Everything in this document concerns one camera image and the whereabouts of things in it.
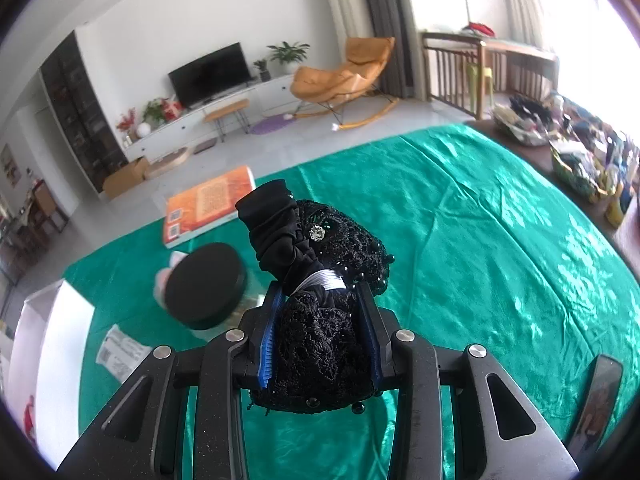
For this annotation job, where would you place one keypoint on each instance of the cardboard box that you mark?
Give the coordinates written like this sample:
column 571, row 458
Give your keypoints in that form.
column 125, row 177

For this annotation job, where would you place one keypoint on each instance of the clear jar with black lid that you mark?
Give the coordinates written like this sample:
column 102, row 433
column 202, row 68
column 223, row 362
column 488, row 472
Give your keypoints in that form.
column 205, row 285

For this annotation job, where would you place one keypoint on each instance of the orange book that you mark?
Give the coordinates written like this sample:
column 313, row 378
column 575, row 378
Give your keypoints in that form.
column 210, row 205

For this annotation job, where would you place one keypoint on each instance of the standing air conditioner with cover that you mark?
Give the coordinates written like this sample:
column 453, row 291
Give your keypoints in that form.
column 345, row 0

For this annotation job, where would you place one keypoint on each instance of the large green potted plant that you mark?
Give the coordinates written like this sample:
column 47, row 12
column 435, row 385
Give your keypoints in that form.
column 289, row 55

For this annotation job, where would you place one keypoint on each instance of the green plant with red decoration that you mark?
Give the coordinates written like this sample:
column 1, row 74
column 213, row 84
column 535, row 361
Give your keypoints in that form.
column 160, row 110

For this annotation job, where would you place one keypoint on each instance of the smartphone in dark case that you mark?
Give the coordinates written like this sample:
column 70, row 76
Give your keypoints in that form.
column 597, row 405

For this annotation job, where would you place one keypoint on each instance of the black lace hair accessory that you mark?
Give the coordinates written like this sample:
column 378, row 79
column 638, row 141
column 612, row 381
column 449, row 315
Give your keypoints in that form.
column 320, row 340

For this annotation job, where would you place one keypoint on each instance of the pile of assorted goods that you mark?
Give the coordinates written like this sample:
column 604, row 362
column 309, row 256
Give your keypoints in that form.
column 575, row 150

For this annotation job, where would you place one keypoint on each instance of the round wooden tray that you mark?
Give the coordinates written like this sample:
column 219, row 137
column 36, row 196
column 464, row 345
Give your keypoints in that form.
column 167, row 162

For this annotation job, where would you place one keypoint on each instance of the framed wall picture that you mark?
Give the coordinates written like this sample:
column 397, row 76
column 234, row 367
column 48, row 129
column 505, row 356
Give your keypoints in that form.
column 11, row 165

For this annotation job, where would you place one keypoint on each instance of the small potted plant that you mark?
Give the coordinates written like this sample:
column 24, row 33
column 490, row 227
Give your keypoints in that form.
column 262, row 71

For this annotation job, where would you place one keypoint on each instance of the white box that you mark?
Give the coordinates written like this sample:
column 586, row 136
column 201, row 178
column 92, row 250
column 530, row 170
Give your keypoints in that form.
column 55, row 350

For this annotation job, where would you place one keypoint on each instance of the white printed leaflet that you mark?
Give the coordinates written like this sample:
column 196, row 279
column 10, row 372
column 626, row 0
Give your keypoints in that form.
column 122, row 352

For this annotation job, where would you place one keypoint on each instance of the yellow-green plastic stool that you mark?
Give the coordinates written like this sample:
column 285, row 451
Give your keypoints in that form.
column 478, row 77

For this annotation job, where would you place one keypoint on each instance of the grey curtain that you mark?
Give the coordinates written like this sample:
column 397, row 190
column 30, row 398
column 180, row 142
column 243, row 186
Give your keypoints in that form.
column 390, row 25

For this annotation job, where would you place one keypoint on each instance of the black display cabinet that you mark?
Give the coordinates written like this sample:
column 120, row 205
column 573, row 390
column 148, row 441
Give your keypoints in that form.
column 80, row 110

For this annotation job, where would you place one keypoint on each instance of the round white vase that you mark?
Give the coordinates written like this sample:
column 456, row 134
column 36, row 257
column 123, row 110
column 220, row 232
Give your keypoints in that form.
column 143, row 129

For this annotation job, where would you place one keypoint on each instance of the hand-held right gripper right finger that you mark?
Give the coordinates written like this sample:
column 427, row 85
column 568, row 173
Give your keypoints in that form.
column 420, row 395

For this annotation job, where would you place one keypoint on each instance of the green tablecloth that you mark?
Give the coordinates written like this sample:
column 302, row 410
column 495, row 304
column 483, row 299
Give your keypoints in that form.
column 475, row 240

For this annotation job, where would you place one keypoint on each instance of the wooden dining chairs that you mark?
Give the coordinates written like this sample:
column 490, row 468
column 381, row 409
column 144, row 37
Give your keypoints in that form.
column 47, row 210

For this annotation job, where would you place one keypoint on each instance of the wooden stool with metal legs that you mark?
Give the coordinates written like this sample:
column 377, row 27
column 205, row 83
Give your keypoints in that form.
column 226, row 108

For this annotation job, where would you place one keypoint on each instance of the red cloth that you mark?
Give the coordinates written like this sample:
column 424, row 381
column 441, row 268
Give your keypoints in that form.
column 479, row 29

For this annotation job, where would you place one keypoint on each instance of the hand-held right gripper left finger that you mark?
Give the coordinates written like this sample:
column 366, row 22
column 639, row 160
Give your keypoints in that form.
column 220, row 385

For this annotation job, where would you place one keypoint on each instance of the orange lounge chair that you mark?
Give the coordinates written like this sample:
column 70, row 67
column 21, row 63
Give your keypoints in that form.
column 330, row 82

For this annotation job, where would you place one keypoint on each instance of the pink items in clear bag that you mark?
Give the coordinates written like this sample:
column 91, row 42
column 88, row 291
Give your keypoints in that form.
column 167, row 280

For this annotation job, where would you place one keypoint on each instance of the purple rug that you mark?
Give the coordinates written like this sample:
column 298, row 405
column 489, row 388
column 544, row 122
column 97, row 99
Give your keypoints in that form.
column 272, row 124

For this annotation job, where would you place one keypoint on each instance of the red flower arrangement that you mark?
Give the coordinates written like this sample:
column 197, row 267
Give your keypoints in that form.
column 126, row 122

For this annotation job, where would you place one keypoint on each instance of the white sheer curtain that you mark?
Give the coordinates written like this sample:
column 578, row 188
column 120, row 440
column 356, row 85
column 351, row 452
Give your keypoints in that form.
column 522, row 5

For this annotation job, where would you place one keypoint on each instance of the wooden railing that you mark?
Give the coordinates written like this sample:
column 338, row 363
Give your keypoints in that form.
column 480, row 47

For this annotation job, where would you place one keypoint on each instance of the flat screen television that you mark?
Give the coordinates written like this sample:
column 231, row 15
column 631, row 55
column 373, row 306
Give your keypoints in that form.
column 209, row 75

